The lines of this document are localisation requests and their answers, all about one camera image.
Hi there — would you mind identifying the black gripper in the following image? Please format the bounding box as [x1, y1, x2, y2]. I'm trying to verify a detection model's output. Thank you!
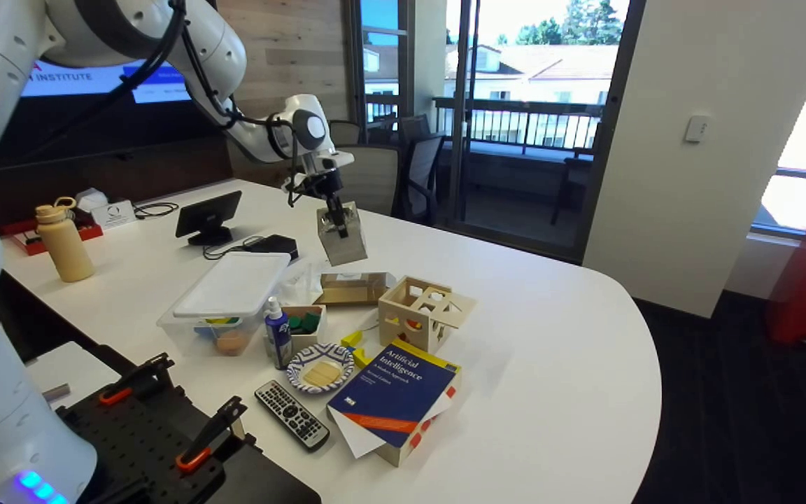
[285, 151, 355, 219]

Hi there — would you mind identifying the flat cardboard box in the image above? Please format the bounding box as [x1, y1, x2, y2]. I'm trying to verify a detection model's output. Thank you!
[316, 271, 393, 309]

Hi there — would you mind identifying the wooden shape sorter box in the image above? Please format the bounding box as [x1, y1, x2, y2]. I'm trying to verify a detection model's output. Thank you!
[379, 278, 473, 354]

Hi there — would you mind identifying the yellow wooden block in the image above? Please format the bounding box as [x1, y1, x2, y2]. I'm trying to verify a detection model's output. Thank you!
[342, 330, 372, 368]

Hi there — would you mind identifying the beige water bottle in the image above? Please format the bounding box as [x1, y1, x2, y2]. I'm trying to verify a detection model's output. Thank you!
[33, 196, 93, 284]

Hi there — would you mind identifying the orange black clamp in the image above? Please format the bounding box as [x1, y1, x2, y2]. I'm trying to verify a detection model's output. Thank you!
[175, 396, 246, 477]
[95, 354, 175, 407]

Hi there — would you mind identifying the black mounting board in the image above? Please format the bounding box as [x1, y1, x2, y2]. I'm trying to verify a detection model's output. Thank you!
[58, 380, 323, 504]

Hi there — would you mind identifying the black phone stand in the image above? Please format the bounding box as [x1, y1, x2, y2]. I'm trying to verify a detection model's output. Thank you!
[177, 190, 240, 247]

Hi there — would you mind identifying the grey napkin box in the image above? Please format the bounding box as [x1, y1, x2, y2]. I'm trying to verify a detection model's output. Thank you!
[316, 201, 366, 267]

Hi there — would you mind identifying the black remote control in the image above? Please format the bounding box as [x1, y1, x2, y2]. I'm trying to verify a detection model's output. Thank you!
[256, 380, 330, 450]

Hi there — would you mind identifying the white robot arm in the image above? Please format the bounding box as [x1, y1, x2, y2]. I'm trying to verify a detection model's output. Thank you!
[0, 0, 352, 214]

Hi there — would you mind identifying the white lunchbox lid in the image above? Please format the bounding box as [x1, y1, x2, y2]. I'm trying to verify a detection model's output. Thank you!
[175, 253, 291, 316]

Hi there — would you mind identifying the white light switch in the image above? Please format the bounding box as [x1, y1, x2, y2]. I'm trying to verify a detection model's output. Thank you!
[682, 112, 710, 147]

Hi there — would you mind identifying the wall monitor screen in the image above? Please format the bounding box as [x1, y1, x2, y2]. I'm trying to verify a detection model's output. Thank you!
[22, 61, 191, 107]

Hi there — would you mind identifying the office chair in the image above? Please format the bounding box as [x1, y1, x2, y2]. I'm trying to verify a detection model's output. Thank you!
[396, 116, 446, 225]

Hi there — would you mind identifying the blue hardcover book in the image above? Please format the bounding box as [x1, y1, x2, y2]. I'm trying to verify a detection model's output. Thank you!
[327, 343, 459, 464]

